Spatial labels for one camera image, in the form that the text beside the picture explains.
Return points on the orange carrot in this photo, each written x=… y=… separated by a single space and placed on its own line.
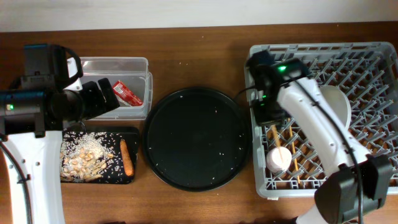
x=127 y=162

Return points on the grey dishwasher rack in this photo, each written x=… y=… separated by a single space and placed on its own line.
x=367 y=74

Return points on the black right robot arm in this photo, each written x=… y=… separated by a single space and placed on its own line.
x=357 y=182

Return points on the red sauce packet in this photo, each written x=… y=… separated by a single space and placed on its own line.
x=124 y=93

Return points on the black rectangular tray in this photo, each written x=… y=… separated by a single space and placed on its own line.
x=129 y=134

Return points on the clear plastic bin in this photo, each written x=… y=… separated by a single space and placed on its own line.
x=133 y=72

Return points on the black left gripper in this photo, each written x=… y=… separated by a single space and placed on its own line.
x=92 y=89

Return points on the rice and food scraps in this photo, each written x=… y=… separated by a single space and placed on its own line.
x=91 y=157

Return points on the grey plate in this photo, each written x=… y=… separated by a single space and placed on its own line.
x=339 y=103

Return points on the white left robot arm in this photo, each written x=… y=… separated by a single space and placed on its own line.
x=34 y=172

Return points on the wooden chopstick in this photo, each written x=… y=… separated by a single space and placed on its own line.
x=277 y=142
x=294 y=151

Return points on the pink plastic cup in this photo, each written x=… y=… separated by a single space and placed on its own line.
x=278 y=159

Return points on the round black tray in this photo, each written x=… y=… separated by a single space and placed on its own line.
x=196 y=139

